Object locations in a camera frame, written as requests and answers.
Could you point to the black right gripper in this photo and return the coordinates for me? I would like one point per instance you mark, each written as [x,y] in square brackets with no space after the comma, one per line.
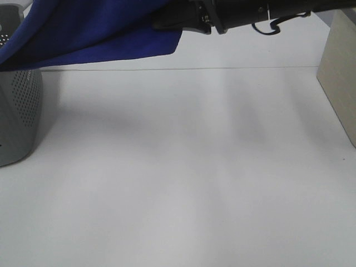
[194,16]

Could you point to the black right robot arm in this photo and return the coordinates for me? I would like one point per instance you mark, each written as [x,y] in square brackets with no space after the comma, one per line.
[264,16]

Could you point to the blue microfibre towel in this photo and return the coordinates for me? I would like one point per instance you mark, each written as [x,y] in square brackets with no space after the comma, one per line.
[56,33]

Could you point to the beige box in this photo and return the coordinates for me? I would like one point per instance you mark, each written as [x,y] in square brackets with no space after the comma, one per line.
[336,72]

